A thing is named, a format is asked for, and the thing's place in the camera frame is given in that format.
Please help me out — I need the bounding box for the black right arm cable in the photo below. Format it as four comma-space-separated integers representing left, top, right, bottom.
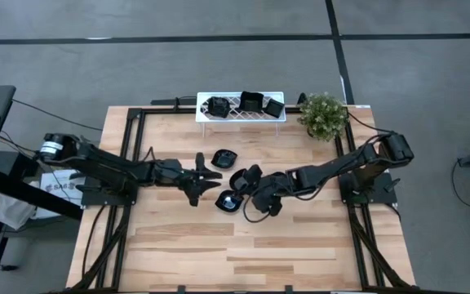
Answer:
242, 189, 289, 224

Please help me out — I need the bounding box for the black aluminium table frame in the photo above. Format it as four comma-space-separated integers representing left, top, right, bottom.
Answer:
69, 105, 414, 294

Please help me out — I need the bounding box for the wide black shallow plate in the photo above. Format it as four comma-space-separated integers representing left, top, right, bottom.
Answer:
214, 189, 245, 214

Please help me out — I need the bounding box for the black deep square plate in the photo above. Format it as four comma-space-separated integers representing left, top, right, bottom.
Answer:
238, 91, 265, 114

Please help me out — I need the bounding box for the black supply cable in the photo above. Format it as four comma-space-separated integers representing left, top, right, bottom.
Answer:
347, 112, 387, 136

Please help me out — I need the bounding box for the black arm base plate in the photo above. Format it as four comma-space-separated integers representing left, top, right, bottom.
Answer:
80, 179, 140, 207
339, 175, 398, 205

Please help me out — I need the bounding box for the white lattice wire rack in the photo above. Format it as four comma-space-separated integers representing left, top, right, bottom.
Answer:
195, 91, 287, 139

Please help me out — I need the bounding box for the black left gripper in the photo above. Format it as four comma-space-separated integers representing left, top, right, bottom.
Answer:
155, 153, 224, 207

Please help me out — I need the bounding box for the black faceted mini plate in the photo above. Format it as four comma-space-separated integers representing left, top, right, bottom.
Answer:
206, 96, 232, 119

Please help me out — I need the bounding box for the green potted artificial plant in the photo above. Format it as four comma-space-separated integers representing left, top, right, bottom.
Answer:
298, 92, 349, 142

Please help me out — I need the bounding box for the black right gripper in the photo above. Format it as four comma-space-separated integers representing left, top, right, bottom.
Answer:
238, 164, 291, 217

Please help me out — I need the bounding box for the white printed plastic bag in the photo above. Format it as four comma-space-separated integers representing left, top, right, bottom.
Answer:
0, 170, 86, 230

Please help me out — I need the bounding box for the small black square plate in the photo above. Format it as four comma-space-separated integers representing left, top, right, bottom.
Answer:
263, 98, 285, 119

